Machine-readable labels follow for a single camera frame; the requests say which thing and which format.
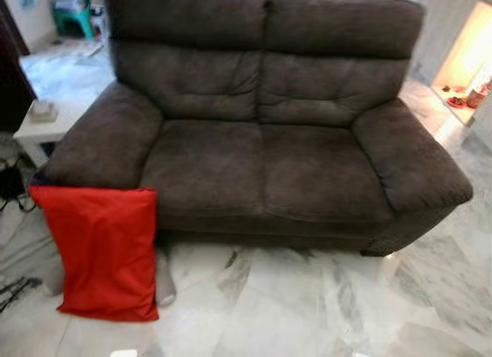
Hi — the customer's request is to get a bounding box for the red pillow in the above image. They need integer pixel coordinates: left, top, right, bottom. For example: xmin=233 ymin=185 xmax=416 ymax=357
xmin=29 ymin=185 xmax=161 ymax=323

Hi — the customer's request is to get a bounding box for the red and white jar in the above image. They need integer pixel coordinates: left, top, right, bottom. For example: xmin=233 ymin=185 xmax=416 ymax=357
xmin=467 ymin=80 xmax=491 ymax=109

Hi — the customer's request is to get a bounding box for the beige tissue box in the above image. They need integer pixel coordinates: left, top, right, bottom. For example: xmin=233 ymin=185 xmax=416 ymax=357
xmin=27 ymin=99 xmax=60 ymax=123

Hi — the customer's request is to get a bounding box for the green plastic stool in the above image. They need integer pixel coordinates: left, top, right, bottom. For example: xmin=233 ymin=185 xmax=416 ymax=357
xmin=52 ymin=0 xmax=97 ymax=41

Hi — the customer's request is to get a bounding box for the printed floor mat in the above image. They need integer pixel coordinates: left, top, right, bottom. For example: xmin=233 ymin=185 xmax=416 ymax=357
xmin=54 ymin=40 xmax=105 ymax=62

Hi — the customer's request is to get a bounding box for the dark wooden door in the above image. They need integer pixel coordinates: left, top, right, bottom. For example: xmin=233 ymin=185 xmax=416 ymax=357
xmin=0 ymin=0 xmax=35 ymax=131

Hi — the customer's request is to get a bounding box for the white side table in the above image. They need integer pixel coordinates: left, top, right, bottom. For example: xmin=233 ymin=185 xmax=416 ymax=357
xmin=12 ymin=99 xmax=89 ymax=169

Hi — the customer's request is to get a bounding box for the black floor cable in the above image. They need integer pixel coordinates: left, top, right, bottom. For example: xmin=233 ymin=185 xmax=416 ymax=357
xmin=0 ymin=276 xmax=43 ymax=312

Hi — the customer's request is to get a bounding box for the dark grey two-seat sofa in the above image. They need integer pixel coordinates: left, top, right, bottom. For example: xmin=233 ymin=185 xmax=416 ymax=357
xmin=38 ymin=0 xmax=474 ymax=258

